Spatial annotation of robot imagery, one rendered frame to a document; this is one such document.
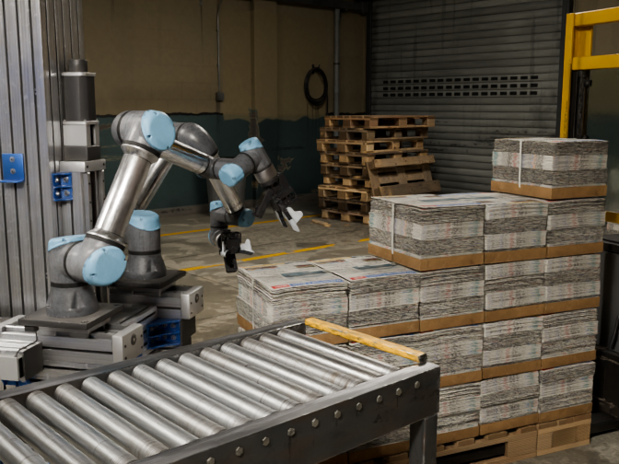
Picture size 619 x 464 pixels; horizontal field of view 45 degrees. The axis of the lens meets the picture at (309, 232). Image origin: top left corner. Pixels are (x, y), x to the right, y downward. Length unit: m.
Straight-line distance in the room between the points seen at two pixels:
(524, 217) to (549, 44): 7.09
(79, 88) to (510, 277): 1.72
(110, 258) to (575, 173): 1.84
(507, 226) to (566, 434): 0.97
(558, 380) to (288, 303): 1.28
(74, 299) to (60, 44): 0.81
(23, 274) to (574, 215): 2.06
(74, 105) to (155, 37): 7.33
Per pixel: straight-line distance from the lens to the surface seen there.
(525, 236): 2.99
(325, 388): 1.73
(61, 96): 2.54
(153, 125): 2.22
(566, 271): 3.18
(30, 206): 2.52
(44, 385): 1.83
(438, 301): 2.82
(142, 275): 2.71
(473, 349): 2.95
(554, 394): 3.30
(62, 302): 2.30
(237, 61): 10.47
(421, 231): 2.71
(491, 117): 10.41
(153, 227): 2.71
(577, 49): 3.85
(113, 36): 9.53
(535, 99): 10.04
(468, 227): 2.83
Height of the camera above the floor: 1.43
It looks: 10 degrees down
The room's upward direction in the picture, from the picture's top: straight up
